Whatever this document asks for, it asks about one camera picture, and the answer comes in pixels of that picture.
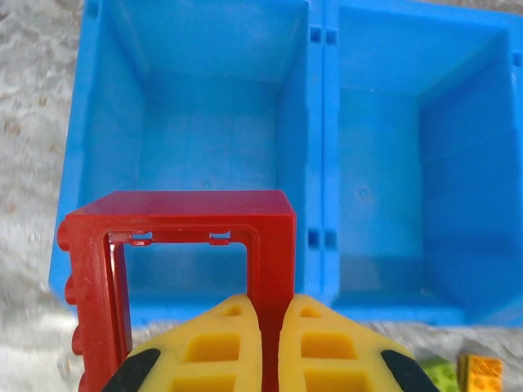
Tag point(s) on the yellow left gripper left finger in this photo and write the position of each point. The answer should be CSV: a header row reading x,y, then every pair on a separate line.
x,y
249,359

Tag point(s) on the yellow black striped lego piece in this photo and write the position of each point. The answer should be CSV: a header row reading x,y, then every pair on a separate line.
x,y
482,373

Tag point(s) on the blue plastic bin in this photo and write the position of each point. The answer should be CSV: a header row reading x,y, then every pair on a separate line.
x,y
204,122
388,143

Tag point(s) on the green lego brick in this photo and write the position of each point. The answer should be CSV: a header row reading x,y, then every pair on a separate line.
x,y
443,375

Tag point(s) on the red lego window frame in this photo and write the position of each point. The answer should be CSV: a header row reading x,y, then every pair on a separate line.
x,y
81,265

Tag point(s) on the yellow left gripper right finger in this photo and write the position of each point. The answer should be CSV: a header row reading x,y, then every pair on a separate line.
x,y
292,359

